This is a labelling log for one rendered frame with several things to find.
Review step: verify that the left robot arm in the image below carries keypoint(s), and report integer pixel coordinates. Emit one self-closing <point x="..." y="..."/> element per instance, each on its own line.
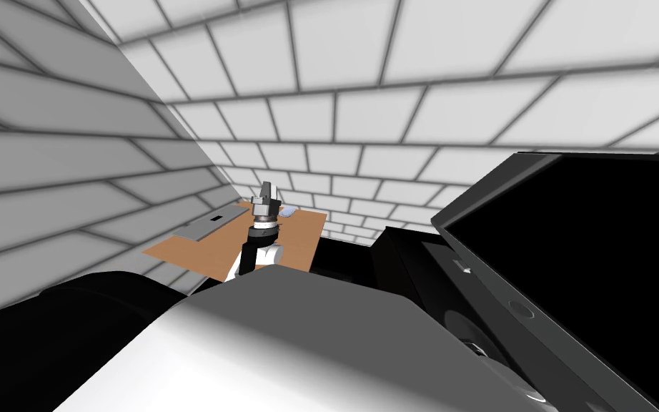
<point x="49" y="343"/>

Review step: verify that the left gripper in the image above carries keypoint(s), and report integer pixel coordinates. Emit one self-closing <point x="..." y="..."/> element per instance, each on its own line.
<point x="266" y="207"/>

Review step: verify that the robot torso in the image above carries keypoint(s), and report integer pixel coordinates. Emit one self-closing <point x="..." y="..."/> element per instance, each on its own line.
<point x="284" y="349"/>

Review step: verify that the pale blue mouse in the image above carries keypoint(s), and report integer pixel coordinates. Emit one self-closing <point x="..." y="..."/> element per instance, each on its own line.
<point x="288" y="212"/>

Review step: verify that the black cabinet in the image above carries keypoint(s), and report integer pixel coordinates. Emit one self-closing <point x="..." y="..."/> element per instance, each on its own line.
<point x="404" y="263"/>

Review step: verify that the brown wooden desk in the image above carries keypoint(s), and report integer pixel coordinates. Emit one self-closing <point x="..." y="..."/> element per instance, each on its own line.
<point x="295" y="243"/>

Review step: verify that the grey flat keyboard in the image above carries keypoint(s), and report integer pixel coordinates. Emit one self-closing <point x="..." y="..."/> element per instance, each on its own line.
<point x="210" y="225"/>

